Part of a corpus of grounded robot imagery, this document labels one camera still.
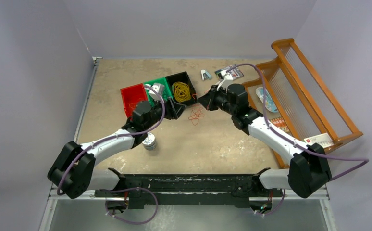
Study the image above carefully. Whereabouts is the blue white plastic packet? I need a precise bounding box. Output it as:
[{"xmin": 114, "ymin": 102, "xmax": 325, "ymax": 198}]
[{"xmin": 255, "ymin": 87, "xmax": 279, "ymax": 113}]

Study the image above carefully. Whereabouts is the yellow coiled cable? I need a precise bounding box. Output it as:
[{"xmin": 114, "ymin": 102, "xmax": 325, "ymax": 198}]
[{"xmin": 171, "ymin": 81, "xmax": 192, "ymax": 103}]

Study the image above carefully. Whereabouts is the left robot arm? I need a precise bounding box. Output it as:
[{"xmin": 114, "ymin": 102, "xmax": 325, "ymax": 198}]
[{"xmin": 47, "ymin": 99, "xmax": 186, "ymax": 199}]

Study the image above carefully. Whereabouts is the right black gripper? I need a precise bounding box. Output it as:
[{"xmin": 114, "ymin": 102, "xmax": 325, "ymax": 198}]
[{"xmin": 198, "ymin": 85, "xmax": 236, "ymax": 116}]

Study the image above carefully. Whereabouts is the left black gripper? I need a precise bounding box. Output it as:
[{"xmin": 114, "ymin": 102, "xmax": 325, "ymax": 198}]
[{"xmin": 144, "ymin": 95, "xmax": 186, "ymax": 131}]

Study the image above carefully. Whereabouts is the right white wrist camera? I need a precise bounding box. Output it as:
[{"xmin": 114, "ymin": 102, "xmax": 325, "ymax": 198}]
[{"xmin": 217, "ymin": 70, "xmax": 234, "ymax": 91}]

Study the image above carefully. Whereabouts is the black plastic bin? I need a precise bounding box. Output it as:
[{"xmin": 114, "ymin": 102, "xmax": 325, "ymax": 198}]
[{"xmin": 165, "ymin": 71, "xmax": 197, "ymax": 106}]

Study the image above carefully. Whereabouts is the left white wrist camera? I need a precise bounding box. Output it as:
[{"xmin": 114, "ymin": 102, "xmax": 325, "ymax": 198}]
[{"xmin": 144, "ymin": 83, "xmax": 165, "ymax": 105}]

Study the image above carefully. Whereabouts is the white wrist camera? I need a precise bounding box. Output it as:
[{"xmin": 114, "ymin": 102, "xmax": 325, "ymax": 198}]
[
  {"xmin": 144, "ymin": 83, "xmax": 165, "ymax": 105},
  {"xmin": 217, "ymin": 70, "xmax": 234, "ymax": 91}
]

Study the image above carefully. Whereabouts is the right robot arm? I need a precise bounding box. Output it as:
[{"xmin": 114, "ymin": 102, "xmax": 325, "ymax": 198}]
[{"xmin": 197, "ymin": 84, "xmax": 333, "ymax": 198}]

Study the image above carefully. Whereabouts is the round blue white tin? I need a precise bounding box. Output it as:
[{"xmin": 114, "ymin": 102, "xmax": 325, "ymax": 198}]
[{"xmin": 142, "ymin": 132, "xmax": 157, "ymax": 151}]

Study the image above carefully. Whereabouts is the green plastic bin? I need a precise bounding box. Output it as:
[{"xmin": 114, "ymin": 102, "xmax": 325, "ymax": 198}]
[{"xmin": 143, "ymin": 77, "xmax": 174, "ymax": 106}]

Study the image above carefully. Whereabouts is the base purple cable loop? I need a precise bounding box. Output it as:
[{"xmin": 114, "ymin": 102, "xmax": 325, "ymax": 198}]
[{"xmin": 104, "ymin": 185, "xmax": 160, "ymax": 225}]

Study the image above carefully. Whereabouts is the marker pen pack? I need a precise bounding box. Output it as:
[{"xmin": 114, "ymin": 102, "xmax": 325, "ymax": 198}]
[{"xmin": 215, "ymin": 65, "xmax": 244, "ymax": 80}]

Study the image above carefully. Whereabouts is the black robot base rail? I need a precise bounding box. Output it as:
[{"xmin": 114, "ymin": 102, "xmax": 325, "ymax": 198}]
[{"xmin": 91, "ymin": 169, "xmax": 282, "ymax": 209}]

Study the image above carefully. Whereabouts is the wooden rack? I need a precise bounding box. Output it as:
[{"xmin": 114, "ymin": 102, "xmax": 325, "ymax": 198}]
[{"xmin": 257, "ymin": 38, "xmax": 363, "ymax": 154}]

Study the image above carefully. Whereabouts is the white red cardboard box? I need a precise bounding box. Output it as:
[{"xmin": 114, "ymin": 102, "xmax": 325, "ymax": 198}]
[{"xmin": 304, "ymin": 133, "xmax": 334, "ymax": 148}]

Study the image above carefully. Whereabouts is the red plastic bin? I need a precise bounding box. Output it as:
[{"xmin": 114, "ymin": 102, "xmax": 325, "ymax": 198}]
[{"xmin": 120, "ymin": 83, "xmax": 147, "ymax": 118}]

